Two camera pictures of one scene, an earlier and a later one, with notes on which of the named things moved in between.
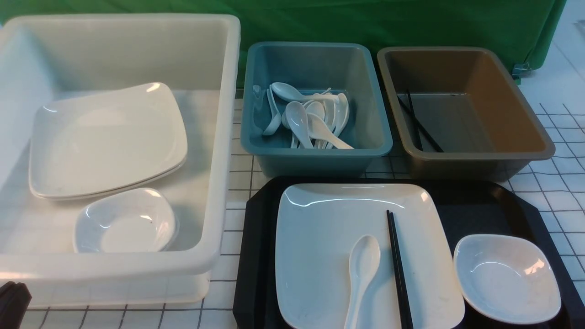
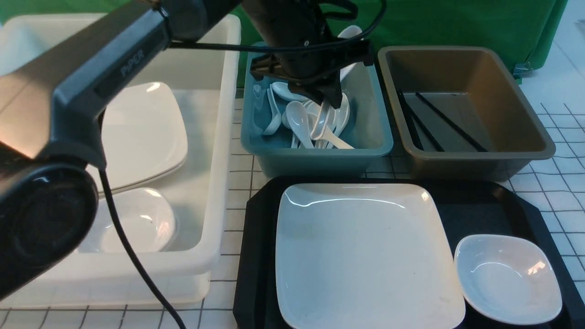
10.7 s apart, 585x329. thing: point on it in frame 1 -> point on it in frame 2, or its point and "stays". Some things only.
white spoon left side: (275, 114) stays
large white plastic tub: (117, 135) stays
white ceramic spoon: (364, 257) -> (351, 33)
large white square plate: (316, 224) stays
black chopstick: (397, 283) -> (478, 146)
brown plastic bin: (461, 114) stays
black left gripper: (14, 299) -> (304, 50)
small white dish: (507, 279) stays
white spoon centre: (297, 116) stays
